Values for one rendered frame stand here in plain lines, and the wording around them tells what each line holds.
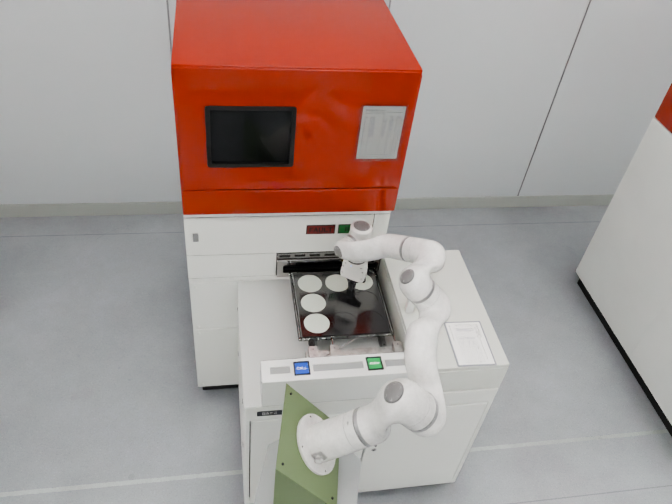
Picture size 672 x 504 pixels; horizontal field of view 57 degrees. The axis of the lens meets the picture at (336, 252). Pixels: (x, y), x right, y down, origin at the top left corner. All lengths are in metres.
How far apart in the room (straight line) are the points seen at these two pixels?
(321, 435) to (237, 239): 0.92
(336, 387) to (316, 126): 0.91
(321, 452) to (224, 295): 1.00
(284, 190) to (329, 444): 0.92
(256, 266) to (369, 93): 0.90
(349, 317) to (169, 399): 1.22
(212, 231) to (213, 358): 0.80
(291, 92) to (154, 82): 1.81
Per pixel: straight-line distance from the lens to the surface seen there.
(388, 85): 2.12
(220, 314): 2.80
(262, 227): 2.45
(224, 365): 3.08
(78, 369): 3.49
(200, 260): 2.56
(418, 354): 1.87
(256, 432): 2.39
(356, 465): 2.16
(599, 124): 4.67
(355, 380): 2.20
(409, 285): 1.93
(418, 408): 1.76
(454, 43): 3.90
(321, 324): 2.39
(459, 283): 2.58
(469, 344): 2.36
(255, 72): 2.03
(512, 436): 3.39
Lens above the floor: 2.70
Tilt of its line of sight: 42 degrees down
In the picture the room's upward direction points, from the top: 8 degrees clockwise
